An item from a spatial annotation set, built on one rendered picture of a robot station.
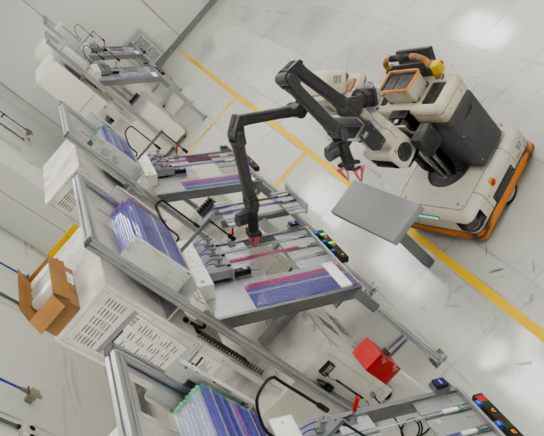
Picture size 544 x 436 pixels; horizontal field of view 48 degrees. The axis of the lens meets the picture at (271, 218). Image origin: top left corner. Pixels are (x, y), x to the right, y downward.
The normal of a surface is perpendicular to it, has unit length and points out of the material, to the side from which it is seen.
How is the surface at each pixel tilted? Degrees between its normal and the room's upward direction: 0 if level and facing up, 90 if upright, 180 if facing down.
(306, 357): 0
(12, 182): 90
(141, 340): 89
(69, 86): 90
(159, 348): 93
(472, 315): 0
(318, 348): 0
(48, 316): 45
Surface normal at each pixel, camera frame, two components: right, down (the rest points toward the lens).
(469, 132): 0.55, 0.12
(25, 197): 0.34, 0.40
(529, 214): -0.66, -0.55
